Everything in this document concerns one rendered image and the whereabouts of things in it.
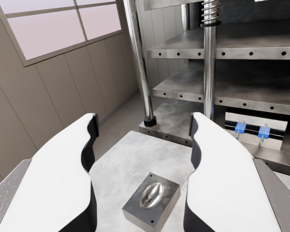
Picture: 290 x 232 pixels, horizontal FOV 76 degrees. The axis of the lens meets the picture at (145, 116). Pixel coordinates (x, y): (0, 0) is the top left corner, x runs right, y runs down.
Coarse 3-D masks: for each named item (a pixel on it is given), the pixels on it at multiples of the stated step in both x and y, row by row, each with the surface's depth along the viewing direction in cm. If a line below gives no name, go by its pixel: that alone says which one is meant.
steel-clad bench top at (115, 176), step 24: (120, 144) 117; (144, 144) 113; (168, 144) 109; (96, 168) 102; (120, 168) 99; (144, 168) 96; (168, 168) 93; (192, 168) 91; (96, 192) 88; (120, 192) 86; (120, 216) 76
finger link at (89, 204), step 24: (96, 120) 11; (48, 144) 9; (72, 144) 9; (48, 168) 7; (72, 168) 7; (24, 192) 6; (48, 192) 6; (72, 192) 6; (24, 216) 6; (48, 216) 6; (72, 216) 6; (96, 216) 7
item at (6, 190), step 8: (24, 160) 8; (16, 168) 8; (24, 168) 7; (8, 176) 7; (16, 176) 7; (0, 184) 7; (8, 184) 7; (16, 184) 7; (0, 192) 7; (8, 192) 7; (0, 200) 6; (8, 200) 6; (0, 208) 6; (0, 216) 6
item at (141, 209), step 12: (144, 180) 81; (156, 180) 80; (168, 180) 79; (144, 192) 76; (156, 192) 77; (168, 192) 74; (132, 204) 72; (144, 204) 73; (156, 204) 72; (168, 204) 70; (132, 216) 69; (144, 216) 67; (156, 216) 66; (168, 216) 72; (144, 228) 68; (156, 228) 64
